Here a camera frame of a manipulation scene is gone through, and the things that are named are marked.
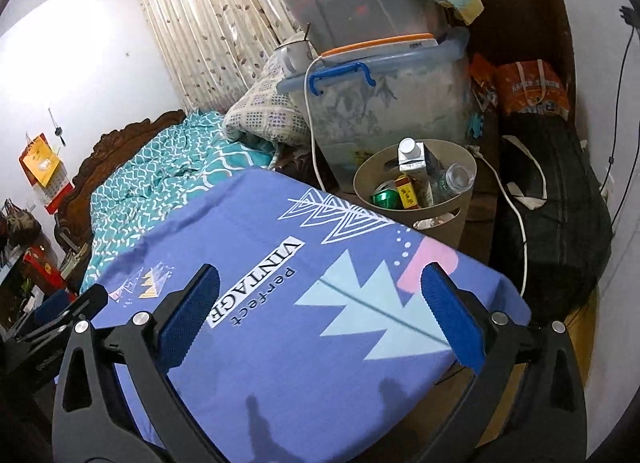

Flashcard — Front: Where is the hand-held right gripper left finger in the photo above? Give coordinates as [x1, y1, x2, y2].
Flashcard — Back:
[52, 263, 221, 463]

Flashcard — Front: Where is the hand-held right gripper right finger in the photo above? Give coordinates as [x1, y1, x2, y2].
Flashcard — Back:
[420, 263, 588, 463]

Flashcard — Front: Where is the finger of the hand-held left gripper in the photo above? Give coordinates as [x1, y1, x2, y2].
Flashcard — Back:
[10, 284, 109, 344]

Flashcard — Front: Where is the beige plastic waste bin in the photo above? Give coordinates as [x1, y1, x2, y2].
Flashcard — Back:
[353, 139, 478, 249]

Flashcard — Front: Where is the yellow red cardboard box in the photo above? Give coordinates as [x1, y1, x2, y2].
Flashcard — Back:
[395, 176, 421, 211]

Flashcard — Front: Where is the clear plastic bottle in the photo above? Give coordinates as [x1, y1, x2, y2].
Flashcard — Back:
[432, 162, 475, 206]

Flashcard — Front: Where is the green drink can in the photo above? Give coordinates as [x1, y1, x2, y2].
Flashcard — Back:
[372, 183, 401, 208]

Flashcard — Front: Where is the silver snack bag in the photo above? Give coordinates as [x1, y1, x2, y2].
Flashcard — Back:
[397, 138, 441, 189]

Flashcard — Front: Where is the cluttered storage shelf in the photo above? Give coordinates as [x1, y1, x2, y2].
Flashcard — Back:
[0, 198, 76, 339]

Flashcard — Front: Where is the purple printed blanket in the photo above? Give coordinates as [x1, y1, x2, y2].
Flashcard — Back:
[82, 166, 532, 461]

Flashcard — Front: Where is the teal patterned quilt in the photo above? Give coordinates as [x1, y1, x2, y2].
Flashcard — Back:
[80, 110, 278, 294]

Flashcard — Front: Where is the black duffel bag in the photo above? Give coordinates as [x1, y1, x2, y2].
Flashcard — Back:
[492, 113, 615, 314]

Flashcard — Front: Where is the carved wooden headboard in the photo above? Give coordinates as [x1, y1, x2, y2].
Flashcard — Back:
[52, 109, 187, 264]

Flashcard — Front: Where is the storage box with blue latch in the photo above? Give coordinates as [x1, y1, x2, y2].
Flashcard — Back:
[276, 26, 481, 194]

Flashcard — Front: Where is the folded checked blanket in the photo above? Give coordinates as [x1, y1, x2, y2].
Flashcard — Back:
[222, 50, 313, 149]

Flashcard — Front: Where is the orange snack packet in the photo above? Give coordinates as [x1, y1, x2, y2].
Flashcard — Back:
[470, 53, 501, 111]

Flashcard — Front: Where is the orange shopping bag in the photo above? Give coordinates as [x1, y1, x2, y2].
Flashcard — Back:
[495, 59, 572, 120]

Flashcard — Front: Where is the white mug with spoon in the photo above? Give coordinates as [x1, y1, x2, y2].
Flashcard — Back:
[272, 23, 321, 69]

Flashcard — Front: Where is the beige leaf print curtain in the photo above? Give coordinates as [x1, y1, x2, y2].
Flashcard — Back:
[129, 0, 321, 114]

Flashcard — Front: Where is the dark wooden wardrobe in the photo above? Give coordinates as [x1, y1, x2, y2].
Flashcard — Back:
[450, 0, 593, 144]

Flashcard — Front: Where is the white cable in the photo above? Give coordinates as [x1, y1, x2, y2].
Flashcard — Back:
[300, 56, 531, 299]

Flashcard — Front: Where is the red yellow wall calendar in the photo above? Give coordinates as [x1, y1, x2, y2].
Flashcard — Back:
[19, 132, 68, 216]

